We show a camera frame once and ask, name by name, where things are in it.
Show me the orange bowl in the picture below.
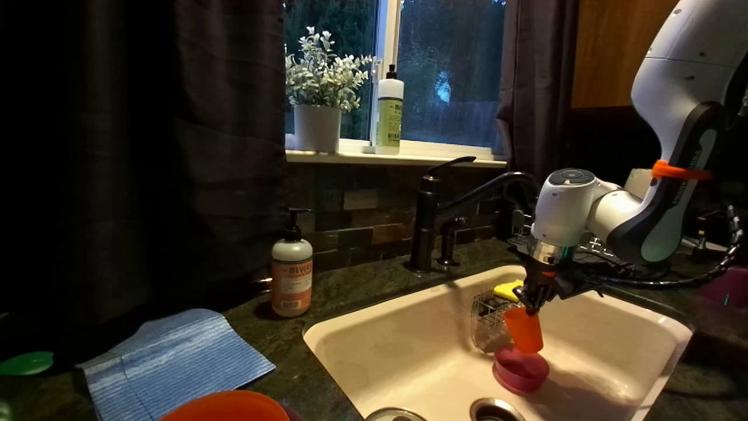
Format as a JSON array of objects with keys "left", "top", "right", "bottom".
[{"left": 162, "top": 391, "right": 290, "bottom": 421}]

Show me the blue cloth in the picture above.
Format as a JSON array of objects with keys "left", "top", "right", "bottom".
[{"left": 79, "top": 308, "right": 276, "bottom": 421}]

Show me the purple plastic cup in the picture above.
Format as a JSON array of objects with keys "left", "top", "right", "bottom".
[{"left": 701, "top": 266, "right": 748, "bottom": 308}]

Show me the dark kitchen faucet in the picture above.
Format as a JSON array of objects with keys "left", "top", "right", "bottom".
[{"left": 406, "top": 157, "right": 537, "bottom": 271}]

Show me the green lid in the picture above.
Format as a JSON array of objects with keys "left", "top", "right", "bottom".
[{"left": 0, "top": 351, "right": 57, "bottom": 377}]

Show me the glass pot lid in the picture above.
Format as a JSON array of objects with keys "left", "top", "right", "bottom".
[{"left": 365, "top": 406, "right": 425, "bottom": 421}]

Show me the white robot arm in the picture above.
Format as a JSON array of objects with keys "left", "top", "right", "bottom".
[{"left": 517, "top": 0, "right": 748, "bottom": 314}]

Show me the yellow sponge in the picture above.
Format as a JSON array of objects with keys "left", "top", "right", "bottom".
[{"left": 493, "top": 280, "right": 524, "bottom": 301}]

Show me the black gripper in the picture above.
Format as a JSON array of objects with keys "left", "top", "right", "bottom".
[{"left": 514, "top": 252, "right": 580, "bottom": 314}]

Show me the green dish soap bottle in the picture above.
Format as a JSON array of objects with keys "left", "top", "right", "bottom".
[{"left": 375, "top": 65, "right": 404, "bottom": 155}]

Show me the orange soap bottle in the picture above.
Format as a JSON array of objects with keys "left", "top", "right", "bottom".
[{"left": 272, "top": 208, "right": 314, "bottom": 318}]

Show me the orange plastic cup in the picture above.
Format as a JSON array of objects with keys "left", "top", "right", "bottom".
[{"left": 503, "top": 306, "right": 543, "bottom": 354}]

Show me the potted white plant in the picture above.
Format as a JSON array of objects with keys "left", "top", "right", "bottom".
[{"left": 286, "top": 26, "right": 372, "bottom": 155}]

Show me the white kitchen sink basin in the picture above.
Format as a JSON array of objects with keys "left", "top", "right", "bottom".
[{"left": 302, "top": 263, "right": 695, "bottom": 421}]

